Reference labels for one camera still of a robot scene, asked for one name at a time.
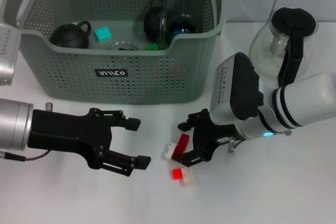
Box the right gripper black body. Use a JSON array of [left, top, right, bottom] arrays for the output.
[[192, 108, 242, 162]]

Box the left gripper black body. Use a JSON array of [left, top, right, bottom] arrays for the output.
[[27, 108, 113, 170]]

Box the long dark red block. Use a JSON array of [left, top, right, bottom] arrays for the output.
[[172, 134, 191, 157]]

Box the translucent pale building block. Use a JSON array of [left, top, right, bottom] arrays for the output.
[[182, 167, 197, 187]]

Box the glass teacup with black base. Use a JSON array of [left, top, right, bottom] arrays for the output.
[[111, 40, 139, 51], [143, 0, 169, 42], [165, 13, 199, 41]]

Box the teal square building block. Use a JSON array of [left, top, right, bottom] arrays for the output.
[[94, 26, 112, 41]]

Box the blue square building block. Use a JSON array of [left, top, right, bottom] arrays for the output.
[[172, 27, 190, 37]]

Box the grey perforated plastic storage bin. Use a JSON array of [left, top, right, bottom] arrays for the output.
[[0, 0, 228, 104]]

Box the dark brown clay teapot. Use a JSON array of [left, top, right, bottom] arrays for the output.
[[49, 20, 92, 49]]

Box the glass teapot with black lid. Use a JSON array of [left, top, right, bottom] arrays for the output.
[[249, 6, 319, 86]]

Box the right gripper cable with connector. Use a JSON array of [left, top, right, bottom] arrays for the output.
[[226, 136, 245, 154]]

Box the gripper cable with connector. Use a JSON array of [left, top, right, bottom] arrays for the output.
[[0, 102, 55, 162], [226, 136, 245, 154]]

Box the left gripper cable with connector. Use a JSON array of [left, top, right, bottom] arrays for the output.
[[0, 102, 55, 162]]

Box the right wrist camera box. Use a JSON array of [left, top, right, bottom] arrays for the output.
[[209, 52, 265, 125]]

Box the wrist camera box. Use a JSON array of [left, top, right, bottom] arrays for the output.
[[0, 23, 22, 86], [209, 52, 265, 125]]

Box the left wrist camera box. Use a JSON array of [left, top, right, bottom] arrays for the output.
[[0, 23, 22, 86]]

